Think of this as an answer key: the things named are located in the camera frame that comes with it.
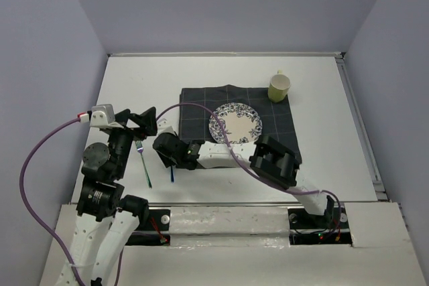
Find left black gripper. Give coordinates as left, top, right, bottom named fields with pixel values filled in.
left=108, top=105, right=158, bottom=177

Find iridescent spoon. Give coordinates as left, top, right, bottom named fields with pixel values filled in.
left=170, top=166, right=175, bottom=184

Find blue floral plate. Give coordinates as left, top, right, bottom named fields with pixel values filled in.
left=213, top=102, right=263, bottom=144

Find dark checked cloth napkin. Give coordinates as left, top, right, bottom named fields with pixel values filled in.
left=178, top=84, right=302, bottom=162

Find pale yellow paper cup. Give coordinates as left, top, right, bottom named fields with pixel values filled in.
left=267, top=70, right=291, bottom=103

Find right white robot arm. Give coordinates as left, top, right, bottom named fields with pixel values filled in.
left=152, top=132, right=334, bottom=228

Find iridescent fork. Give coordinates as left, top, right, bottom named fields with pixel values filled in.
left=135, top=141, right=153, bottom=189

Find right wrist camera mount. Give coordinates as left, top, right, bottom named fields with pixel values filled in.
left=157, top=118, right=176, bottom=135

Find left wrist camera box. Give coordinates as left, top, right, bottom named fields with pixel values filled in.
left=90, top=104, right=116, bottom=129

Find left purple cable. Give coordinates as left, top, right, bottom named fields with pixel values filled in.
left=19, top=113, right=123, bottom=285

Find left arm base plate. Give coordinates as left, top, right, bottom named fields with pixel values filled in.
left=126, top=208, right=171, bottom=246

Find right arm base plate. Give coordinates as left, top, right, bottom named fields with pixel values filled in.
left=288, top=206, right=353, bottom=246

